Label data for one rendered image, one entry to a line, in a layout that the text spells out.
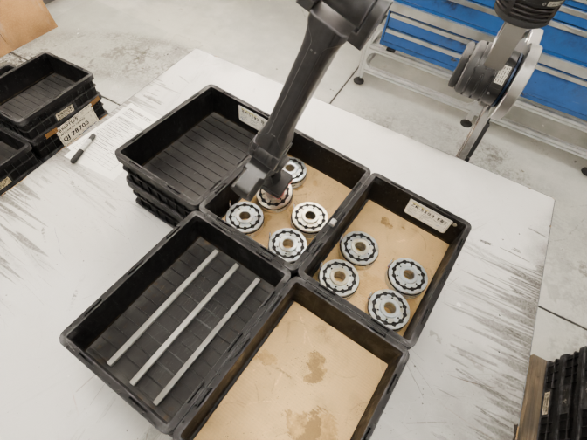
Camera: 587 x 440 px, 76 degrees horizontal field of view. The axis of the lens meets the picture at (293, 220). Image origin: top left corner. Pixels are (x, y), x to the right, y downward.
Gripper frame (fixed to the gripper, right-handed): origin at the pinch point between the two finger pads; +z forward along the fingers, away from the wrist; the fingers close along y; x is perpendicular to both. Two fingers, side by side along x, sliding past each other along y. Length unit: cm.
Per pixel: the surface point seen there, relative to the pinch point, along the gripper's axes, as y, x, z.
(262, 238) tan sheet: 4.8, -13.0, 1.9
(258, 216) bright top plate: 0.5, -8.6, 0.5
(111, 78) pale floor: -181, 39, 111
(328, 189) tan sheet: 10.5, 11.4, 10.0
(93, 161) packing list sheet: -64, -20, 14
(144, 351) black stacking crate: 1, -50, -10
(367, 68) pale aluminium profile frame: -41, 149, 131
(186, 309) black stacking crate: 1.8, -38.2, -6.3
